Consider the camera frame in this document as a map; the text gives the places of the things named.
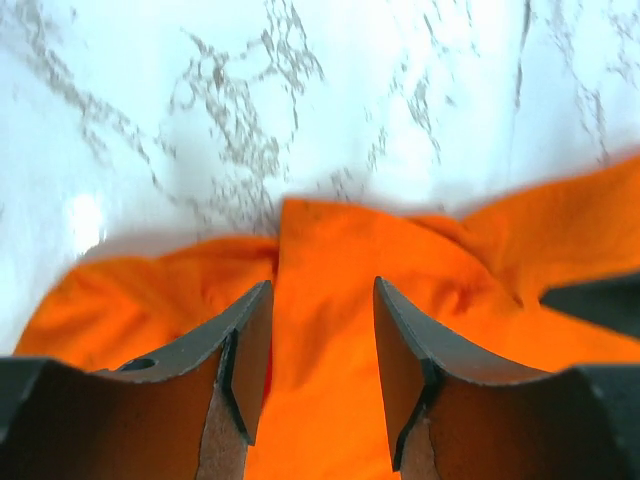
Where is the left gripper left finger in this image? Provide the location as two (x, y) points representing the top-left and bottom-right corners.
(1, 281), (273, 479)

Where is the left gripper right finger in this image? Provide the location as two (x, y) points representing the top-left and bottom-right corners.
(373, 278), (639, 479)

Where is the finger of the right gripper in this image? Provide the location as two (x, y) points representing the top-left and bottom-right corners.
(539, 271), (640, 339)

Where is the orange t shirt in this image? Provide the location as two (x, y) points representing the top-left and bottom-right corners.
(12, 158), (639, 479)

